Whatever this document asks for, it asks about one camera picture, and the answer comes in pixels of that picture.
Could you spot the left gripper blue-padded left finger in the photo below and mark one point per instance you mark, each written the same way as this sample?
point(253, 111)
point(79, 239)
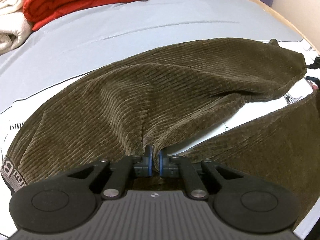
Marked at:
point(125, 171)

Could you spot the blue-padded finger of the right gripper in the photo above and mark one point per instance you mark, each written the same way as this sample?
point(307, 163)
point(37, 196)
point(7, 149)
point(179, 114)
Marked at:
point(314, 82)
point(315, 64)

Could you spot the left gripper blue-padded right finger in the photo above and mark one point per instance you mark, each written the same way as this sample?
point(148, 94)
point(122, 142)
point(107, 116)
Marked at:
point(181, 167)

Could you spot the grey bed sheet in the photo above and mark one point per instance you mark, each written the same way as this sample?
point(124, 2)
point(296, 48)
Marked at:
point(67, 48)

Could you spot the cream folded blanket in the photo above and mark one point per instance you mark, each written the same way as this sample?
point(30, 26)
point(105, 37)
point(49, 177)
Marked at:
point(15, 28)

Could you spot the wooden bed frame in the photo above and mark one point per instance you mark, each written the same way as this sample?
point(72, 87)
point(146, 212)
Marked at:
point(283, 20)

